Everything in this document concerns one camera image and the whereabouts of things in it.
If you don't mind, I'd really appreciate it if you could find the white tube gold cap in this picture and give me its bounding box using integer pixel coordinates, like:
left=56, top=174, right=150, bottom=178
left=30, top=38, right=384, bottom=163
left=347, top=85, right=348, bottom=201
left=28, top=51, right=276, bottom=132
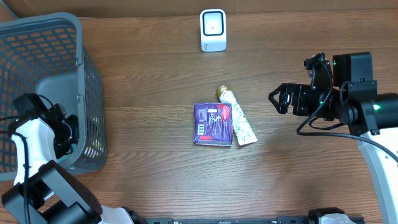
left=216, top=85, right=258, bottom=146

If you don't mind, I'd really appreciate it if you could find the purple Carefree pad packet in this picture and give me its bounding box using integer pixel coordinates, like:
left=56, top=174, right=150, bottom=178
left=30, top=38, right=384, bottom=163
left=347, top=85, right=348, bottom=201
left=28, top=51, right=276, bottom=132
left=193, top=103, right=233, bottom=147

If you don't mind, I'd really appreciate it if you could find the teal tissue packet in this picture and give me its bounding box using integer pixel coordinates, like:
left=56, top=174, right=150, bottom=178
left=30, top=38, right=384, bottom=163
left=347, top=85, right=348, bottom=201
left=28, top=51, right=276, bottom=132
left=57, top=143, right=77, bottom=162

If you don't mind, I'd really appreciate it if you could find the green yellow snack packet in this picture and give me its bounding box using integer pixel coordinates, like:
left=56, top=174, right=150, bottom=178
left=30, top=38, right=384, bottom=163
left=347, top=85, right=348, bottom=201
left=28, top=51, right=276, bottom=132
left=84, top=139, right=104, bottom=158

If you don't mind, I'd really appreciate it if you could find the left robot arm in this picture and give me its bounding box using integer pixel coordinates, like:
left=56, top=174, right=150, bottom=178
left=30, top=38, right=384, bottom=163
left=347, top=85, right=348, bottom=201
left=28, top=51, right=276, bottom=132
left=1, top=93, right=137, bottom=224

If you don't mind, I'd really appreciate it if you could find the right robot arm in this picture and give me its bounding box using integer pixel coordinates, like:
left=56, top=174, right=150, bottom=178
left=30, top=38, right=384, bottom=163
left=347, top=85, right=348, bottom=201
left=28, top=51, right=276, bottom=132
left=268, top=52, right=397, bottom=223

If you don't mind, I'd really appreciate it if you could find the white barcode scanner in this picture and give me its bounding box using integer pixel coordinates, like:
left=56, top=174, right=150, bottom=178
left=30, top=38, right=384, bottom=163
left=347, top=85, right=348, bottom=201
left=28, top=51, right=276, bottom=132
left=200, top=9, right=227, bottom=52

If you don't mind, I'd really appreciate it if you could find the grey plastic shopping basket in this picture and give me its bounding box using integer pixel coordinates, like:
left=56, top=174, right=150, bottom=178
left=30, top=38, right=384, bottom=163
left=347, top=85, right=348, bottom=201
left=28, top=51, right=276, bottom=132
left=1, top=12, right=106, bottom=175

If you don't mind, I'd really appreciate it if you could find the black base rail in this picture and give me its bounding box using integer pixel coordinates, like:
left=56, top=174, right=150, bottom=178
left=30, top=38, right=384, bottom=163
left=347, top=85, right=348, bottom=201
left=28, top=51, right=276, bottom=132
left=145, top=207, right=366, bottom=224

